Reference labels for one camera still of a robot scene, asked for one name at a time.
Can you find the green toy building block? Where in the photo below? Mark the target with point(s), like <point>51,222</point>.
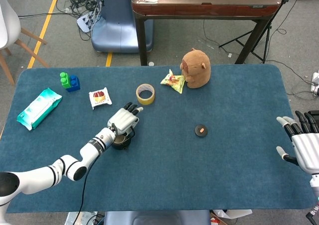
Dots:
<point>65,81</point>

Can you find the white plastic bag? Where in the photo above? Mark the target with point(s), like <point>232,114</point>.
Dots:
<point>234,212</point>

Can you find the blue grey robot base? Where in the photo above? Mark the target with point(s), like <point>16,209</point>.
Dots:
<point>154,218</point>

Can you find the white chair wooden legs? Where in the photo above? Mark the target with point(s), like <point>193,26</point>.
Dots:
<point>7,23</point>

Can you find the blue toy building block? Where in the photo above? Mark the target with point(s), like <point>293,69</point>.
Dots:
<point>74,85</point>

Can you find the black tripod stand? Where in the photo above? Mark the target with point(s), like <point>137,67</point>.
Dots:
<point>269,29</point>

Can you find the white snack packet red print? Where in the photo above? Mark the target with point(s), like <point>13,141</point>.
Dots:
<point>99,98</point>

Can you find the black cast iron teapot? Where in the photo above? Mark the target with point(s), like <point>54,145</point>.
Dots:
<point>122,145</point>

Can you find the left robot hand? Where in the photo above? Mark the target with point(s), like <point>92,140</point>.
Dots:
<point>123,120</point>

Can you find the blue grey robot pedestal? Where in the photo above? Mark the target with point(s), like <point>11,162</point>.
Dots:
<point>117,23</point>

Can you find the yellow snack bag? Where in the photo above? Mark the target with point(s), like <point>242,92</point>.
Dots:
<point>174,81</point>

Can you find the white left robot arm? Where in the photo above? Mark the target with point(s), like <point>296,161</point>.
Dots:
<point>74,165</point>

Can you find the yellow tape roll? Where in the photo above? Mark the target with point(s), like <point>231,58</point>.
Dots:
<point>145,101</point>

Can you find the blue table mat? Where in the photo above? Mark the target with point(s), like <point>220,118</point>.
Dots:
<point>174,172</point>

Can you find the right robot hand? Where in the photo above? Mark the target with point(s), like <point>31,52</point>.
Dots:
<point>306,147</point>

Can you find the teal wet wipes pack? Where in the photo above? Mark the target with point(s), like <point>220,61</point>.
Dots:
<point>37,108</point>

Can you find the brown capybara plush toy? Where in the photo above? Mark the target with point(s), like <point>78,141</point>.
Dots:
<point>197,73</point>

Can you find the brown mahjong table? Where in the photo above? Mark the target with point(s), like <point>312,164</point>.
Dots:
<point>199,9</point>

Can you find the black teapot lid orange knob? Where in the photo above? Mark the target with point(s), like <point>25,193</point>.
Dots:
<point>199,133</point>

